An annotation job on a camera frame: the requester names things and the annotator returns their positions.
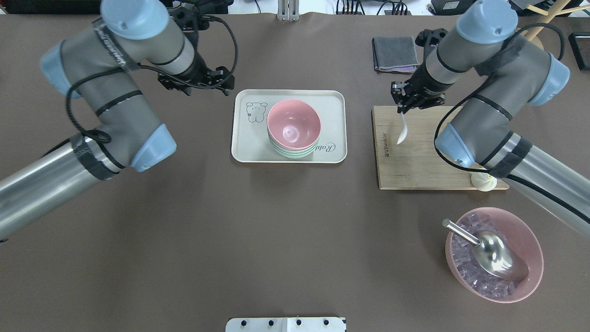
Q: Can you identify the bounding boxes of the large pink bowl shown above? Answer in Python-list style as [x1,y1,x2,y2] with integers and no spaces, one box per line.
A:
[445,207,544,304]

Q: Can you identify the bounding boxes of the wooden cup tree stand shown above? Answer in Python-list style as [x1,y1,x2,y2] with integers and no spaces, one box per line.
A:
[521,0,590,50]

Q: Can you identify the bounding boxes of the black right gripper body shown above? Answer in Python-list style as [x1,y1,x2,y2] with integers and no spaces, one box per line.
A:
[390,28,448,111]

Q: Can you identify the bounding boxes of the cream rabbit tray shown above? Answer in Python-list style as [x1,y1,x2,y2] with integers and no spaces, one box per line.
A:
[230,89,348,164]

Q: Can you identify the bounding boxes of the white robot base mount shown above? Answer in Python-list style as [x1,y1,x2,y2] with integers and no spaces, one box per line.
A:
[225,317,347,332]

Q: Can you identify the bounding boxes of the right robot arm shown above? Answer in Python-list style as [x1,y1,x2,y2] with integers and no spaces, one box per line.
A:
[390,0,590,237]

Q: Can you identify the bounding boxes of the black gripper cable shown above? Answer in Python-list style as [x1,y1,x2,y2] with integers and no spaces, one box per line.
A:
[138,15,239,90]

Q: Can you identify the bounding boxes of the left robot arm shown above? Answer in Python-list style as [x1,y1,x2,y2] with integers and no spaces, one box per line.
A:
[1,0,234,242]

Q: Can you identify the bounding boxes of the metal ice scoop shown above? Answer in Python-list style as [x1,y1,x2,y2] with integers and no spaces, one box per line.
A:
[441,219,529,282]

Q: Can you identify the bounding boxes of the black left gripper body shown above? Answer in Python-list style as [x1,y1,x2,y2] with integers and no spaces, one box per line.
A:
[158,7,236,96]

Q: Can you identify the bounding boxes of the bamboo cutting board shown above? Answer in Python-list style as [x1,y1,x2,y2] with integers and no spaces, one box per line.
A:
[372,106,476,190]

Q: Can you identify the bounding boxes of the small pink bowl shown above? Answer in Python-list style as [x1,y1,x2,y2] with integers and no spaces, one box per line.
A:
[267,99,322,151]

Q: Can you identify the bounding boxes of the white ceramic spoon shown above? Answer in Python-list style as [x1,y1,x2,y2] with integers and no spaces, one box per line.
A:
[396,112,407,145]

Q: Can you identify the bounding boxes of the folded grey cloth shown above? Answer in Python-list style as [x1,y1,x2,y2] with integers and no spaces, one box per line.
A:
[372,36,420,73]

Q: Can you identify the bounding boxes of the green bowl stack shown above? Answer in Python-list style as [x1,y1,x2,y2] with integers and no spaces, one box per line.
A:
[268,139,319,159]

